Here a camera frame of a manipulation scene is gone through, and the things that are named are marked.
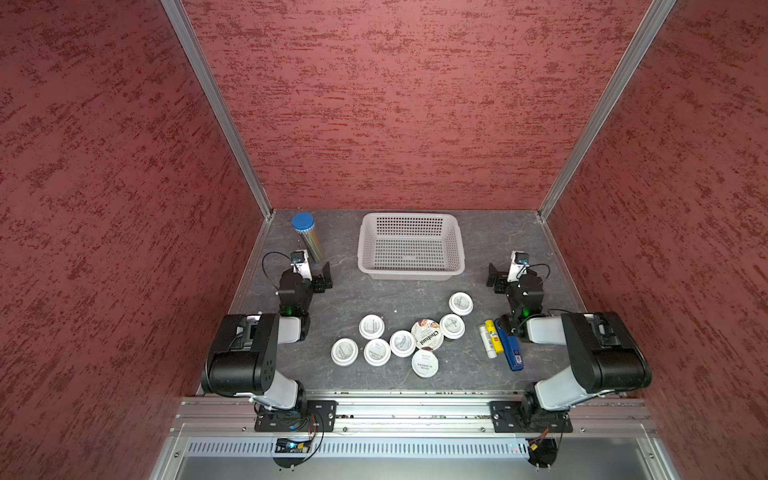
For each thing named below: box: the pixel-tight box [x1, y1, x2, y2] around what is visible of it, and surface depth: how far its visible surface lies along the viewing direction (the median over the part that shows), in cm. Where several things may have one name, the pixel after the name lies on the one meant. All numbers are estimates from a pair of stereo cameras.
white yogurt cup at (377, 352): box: [363, 338, 391, 367], surface depth 80 cm
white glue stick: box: [479, 326, 497, 359], surface depth 87 cm
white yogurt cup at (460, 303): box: [448, 291, 474, 316], surface depth 89 cm
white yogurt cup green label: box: [439, 313, 465, 339], surface depth 85 cm
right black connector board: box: [526, 438, 558, 468], surface depth 72 cm
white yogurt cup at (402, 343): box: [389, 330, 416, 358], surface depth 81 cm
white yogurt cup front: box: [411, 349, 439, 378], surface depth 79 cm
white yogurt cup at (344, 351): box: [330, 337, 359, 367], surface depth 80 cm
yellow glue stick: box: [484, 319, 504, 354], surface depth 88 cm
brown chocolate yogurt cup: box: [411, 318, 444, 351], surface depth 85 cm
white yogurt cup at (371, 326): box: [358, 314, 385, 340], surface depth 85 cm
